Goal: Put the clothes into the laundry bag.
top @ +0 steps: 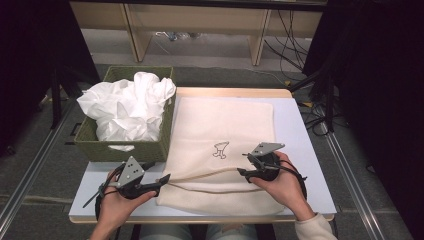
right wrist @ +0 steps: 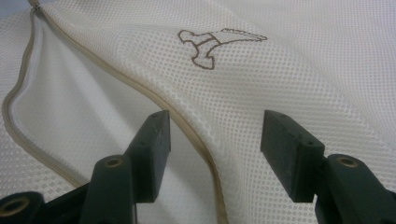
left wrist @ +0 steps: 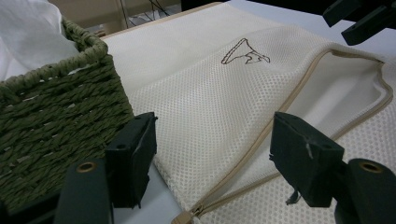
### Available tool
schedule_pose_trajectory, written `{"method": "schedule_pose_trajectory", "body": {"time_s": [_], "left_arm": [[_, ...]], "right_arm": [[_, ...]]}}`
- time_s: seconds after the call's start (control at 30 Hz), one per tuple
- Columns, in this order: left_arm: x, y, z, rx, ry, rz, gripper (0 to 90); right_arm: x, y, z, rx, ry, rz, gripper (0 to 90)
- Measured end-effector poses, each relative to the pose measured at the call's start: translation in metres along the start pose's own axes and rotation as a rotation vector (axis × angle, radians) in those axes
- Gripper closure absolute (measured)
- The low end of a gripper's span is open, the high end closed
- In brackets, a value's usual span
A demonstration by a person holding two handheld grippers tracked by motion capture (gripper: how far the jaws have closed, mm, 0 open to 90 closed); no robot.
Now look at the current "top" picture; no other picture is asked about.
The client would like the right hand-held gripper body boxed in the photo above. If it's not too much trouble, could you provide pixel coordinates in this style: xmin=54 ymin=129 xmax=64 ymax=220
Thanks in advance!
xmin=247 ymin=142 xmax=286 ymax=183

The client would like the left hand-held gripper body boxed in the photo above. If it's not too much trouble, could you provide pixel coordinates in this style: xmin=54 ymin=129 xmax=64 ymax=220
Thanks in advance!
xmin=114 ymin=155 xmax=161 ymax=201

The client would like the green woven basket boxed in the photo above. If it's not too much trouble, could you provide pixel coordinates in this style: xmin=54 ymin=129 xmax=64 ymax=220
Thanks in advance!
xmin=73 ymin=65 xmax=177 ymax=164

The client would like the cream drawstring bag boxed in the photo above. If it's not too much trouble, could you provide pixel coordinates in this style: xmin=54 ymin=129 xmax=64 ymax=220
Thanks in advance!
xmin=155 ymin=96 xmax=287 ymax=217

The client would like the white cloth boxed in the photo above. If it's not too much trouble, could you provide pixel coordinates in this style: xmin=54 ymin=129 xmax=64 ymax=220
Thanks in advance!
xmin=76 ymin=71 xmax=177 ymax=153

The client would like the person's right hand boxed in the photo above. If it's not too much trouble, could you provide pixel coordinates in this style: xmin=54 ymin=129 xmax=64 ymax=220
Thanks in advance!
xmin=249 ymin=150 xmax=317 ymax=222

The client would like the person's left hand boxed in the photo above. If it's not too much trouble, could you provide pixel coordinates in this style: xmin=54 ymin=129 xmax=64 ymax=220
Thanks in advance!
xmin=97 ymin=168 xmax=158 ymax=230

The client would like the person's right leg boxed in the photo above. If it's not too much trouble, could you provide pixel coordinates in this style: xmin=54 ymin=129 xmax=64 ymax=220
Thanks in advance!
xmin=205 ymin=223 xmax=260 ymax=240

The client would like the black metal stand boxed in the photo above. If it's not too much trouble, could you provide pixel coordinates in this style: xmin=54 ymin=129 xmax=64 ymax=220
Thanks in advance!
xmin=49 ymin=64 xmax=102 ymax=131
xmin=287 ymin=63 xmax=338 ymax=135

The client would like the dark curtain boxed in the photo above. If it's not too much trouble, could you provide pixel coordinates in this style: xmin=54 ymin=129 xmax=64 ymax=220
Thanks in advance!
xmin=0 ymin=0 xmax=102 ymax=158
xmin=302 ymin=0 xmax=424 ymax=240

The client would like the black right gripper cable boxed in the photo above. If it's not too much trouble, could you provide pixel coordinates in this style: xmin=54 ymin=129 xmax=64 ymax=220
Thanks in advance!
xmin=279 ymin=159 xmax=308 ymax=201

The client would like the metal floor rail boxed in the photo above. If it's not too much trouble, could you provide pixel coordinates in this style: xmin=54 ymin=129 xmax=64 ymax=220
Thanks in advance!
xmin=0 ymin=99 xmax=77 ymax=231
xmin=320 ymin=122 xmax=388 ymax=240

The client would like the bundle of black floor cables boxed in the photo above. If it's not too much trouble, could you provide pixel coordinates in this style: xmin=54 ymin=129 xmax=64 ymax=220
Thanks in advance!
xmin=262 ymin=9 xmax=312 ymax=74

